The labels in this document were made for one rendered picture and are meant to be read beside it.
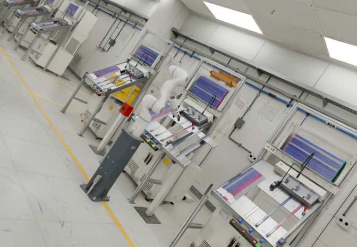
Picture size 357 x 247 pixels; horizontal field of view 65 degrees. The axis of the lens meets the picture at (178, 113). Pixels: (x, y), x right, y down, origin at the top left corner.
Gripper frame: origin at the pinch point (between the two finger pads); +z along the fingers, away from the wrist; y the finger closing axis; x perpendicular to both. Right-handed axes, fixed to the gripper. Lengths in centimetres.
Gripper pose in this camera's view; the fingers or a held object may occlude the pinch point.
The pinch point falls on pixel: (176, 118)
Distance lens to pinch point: 331.8
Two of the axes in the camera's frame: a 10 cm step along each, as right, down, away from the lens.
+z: 1.5, 7.4, 6.6
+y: -6.1, -4.5, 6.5
